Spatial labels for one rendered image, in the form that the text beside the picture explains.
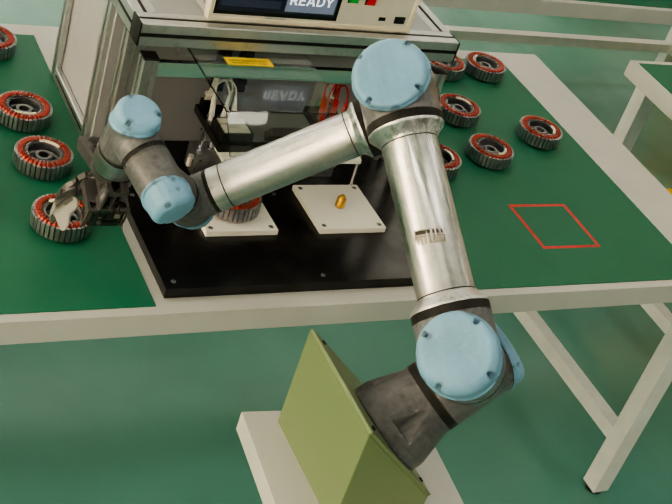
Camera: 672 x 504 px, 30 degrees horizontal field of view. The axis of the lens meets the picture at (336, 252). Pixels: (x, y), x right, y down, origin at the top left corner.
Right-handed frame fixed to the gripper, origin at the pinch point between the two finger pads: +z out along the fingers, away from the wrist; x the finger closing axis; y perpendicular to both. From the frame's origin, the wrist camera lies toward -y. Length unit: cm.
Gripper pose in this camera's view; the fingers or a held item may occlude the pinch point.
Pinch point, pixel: (83, 216)
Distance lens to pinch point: 224.4
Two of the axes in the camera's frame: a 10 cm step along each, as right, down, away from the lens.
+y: 2.4, 8.7, -4.3
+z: -3.9, 4.9, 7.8
